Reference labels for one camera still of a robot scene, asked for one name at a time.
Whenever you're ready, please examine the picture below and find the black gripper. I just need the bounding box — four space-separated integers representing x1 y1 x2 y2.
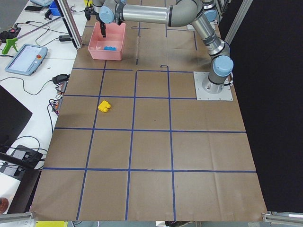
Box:
84 3 106 38

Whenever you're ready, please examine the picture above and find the blue toy block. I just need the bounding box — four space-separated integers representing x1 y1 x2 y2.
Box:
103 46 118 51

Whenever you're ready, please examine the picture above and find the yellow toy block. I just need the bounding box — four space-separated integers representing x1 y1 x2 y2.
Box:
98 100 111 113

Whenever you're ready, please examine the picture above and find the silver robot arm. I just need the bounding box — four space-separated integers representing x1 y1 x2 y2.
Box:
84 0 234 94

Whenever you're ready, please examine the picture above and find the pink plastic box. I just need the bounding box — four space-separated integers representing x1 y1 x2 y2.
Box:
88 22 126 61

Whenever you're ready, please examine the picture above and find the black device box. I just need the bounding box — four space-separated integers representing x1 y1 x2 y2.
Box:
11 145 43 169

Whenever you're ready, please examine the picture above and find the black power adapter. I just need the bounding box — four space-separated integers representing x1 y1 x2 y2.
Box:
58 35 71 42

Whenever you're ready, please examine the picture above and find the blue plastic bin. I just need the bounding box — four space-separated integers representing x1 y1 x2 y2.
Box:
49 0 61 16

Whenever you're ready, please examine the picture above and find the teach pendant tablet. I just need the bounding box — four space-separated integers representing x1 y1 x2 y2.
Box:
5 44 48 76

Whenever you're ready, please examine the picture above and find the aluminium frame post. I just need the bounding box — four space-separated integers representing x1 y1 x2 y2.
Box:
54 0 82 49

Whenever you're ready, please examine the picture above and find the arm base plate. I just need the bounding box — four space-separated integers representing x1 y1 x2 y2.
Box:
187 24 195 31
193 71 233 101

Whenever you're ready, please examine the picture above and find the green handled grabber tool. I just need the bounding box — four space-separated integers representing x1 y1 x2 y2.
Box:
2 17 62 54

